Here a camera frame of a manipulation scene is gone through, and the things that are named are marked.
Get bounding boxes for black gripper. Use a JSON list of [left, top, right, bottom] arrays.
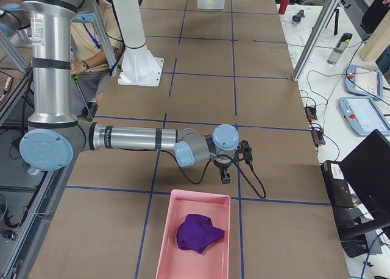
[[213, 156, 233, 185]]

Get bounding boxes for purple microfiber cloth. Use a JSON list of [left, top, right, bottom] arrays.
[[176, 214, 225, 254]]

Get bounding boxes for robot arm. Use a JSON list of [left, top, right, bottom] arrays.
[[19, 0, 240, 183]]

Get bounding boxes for pink plastic tray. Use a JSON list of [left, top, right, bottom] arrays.
[[156, 189, 230, 278]]

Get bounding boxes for black monitor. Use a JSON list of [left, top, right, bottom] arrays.
[[321, 129, 389, 258]]

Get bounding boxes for teach pendant near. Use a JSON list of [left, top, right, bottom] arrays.
[[338, 96, 389, 136]]

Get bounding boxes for teach pendant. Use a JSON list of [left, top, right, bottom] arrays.
[[345, 65, 383, 99], [338, 96, 389, 136]]

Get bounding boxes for clear water bottle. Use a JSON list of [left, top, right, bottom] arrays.
[[327, 32, 353, 65]]

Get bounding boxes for teach pendant far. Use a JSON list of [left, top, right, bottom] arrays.
[[345, 65, 383, 99]]

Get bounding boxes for seated person in beige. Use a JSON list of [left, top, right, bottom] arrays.
[[71, 0, 121, 116]]

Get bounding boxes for black camera cable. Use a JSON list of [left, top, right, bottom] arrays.
[[158, 150, 267, 200]]

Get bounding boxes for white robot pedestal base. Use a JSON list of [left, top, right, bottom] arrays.
[[113, 0, 164, 87]]

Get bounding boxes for green handled tool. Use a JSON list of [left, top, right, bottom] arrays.
[[72, 75, 93, 121]]

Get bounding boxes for aluminium frame post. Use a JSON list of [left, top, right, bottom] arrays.
[[292, 0, 339, 81]]

